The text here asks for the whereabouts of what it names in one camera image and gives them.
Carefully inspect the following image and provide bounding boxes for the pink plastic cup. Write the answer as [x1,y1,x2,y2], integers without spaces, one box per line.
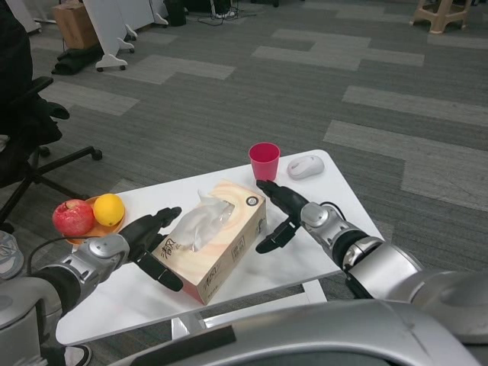
[248,142,281,182]

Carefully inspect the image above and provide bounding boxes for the black office chair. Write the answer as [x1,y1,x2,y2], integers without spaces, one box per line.
[0,75,103,233]

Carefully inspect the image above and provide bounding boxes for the white table frame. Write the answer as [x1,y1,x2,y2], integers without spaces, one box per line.
[170,281,328,340]

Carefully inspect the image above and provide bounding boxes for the person with black-white shoe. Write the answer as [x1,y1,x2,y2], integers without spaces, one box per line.
[40,342,93,366]

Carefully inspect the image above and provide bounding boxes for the white computer mouse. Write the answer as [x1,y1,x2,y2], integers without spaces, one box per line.
[286,155,326,180]

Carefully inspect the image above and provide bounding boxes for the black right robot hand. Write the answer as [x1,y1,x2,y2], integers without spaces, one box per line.
[255,179,310,255]

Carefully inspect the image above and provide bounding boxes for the orange and beige tissue box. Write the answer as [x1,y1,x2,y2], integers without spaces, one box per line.
[152,181,267,306]

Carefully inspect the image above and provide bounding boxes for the brown cardboard box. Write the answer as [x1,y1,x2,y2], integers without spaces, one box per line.
[52,2,101,50]

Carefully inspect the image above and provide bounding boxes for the white partition panel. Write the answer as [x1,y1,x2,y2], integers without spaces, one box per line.
[140,0,169,27]
[82,0,138,72]
[21,0,43,35]

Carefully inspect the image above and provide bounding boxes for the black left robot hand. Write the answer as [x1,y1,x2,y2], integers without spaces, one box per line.
[121,206,185,293]

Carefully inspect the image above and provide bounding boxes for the orange plate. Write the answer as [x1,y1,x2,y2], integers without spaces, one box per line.
[63,196,126,246]

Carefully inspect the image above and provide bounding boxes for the red apple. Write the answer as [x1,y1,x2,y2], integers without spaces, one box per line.
[52,198,95,238]

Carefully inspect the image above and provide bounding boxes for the seated person black jacket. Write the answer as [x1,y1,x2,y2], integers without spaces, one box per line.
[0,7,34,281]

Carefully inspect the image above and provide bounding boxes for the black bag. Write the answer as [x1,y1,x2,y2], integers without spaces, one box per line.
[51,47,106,76]

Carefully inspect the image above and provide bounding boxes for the black waste bin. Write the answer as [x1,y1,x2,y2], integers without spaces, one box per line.
[164,0,188,27]

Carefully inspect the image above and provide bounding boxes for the silver robot chest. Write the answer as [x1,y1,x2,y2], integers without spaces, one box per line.
[110,299,481,366]

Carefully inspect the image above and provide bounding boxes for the standing person white shoes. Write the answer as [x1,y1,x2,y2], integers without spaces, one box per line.
[211,0,236,19]

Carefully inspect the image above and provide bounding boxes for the orange fruit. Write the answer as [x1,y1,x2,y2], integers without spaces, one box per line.
[93,193,126,227]

